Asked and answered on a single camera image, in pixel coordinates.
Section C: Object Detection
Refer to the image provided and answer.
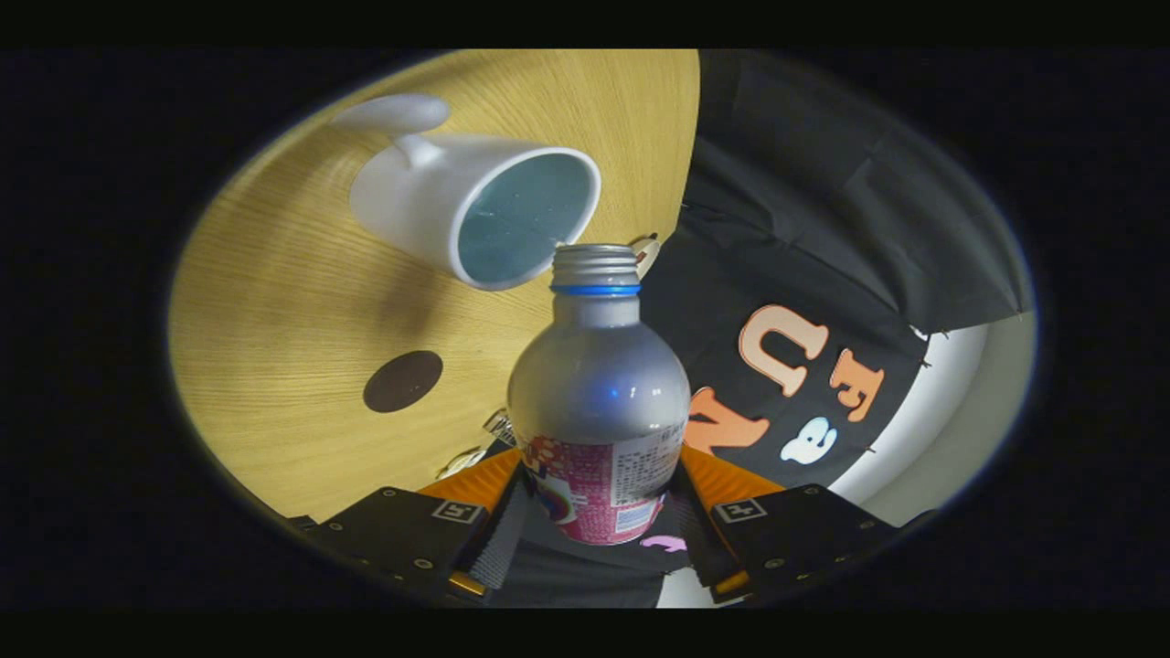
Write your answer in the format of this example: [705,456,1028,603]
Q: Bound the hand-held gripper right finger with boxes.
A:
[675,445,933,600]

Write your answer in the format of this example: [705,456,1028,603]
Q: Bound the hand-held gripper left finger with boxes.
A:
[302,448,531,606]

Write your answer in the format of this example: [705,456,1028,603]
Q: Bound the silver juice bottle pink label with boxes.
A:
[507,243,692,547]

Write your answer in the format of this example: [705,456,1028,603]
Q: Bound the dark brown round coaster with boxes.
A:
[363,350,445,414]

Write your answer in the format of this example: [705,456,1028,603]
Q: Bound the white cup with handle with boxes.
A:
[331,93,602,292]

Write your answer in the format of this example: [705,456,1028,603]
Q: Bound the white divided dish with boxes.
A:
[437,446,487,480]

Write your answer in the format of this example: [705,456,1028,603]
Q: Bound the wooden table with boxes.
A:
[169,50,702,522]

